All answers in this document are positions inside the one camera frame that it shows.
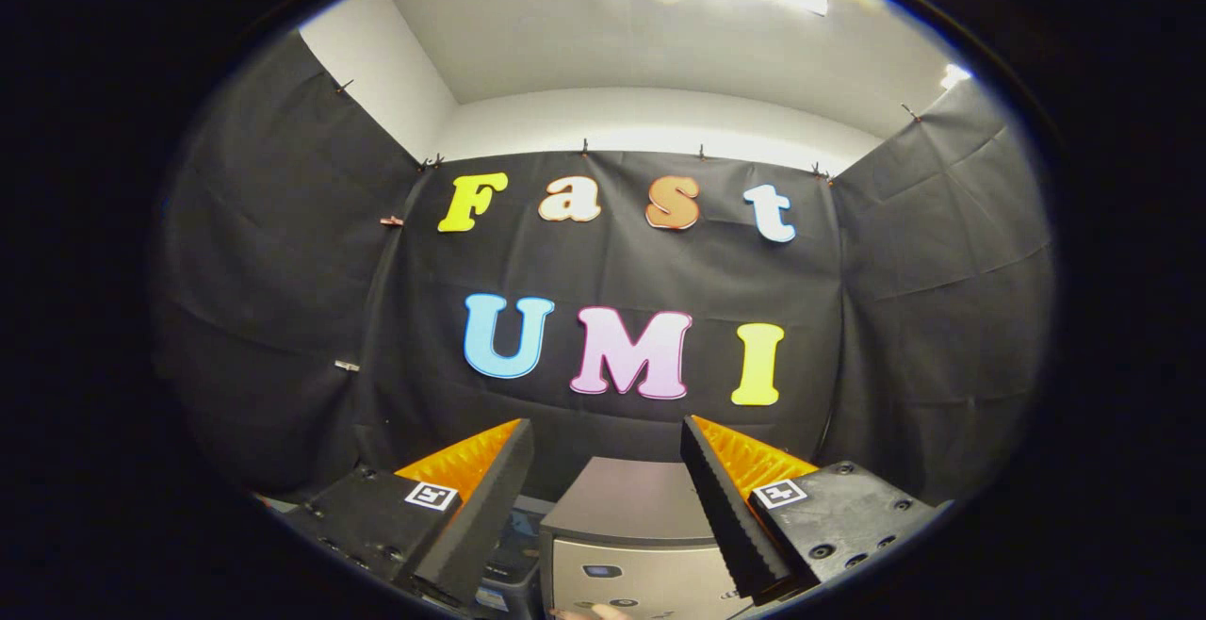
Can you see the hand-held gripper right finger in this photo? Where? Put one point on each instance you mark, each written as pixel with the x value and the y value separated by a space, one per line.
pixel 721 507

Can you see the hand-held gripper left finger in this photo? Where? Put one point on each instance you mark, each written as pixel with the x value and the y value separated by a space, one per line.
pixel 490 497

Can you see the black backdrop cloth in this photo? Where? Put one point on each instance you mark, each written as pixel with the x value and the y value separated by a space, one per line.
pixel 612 271

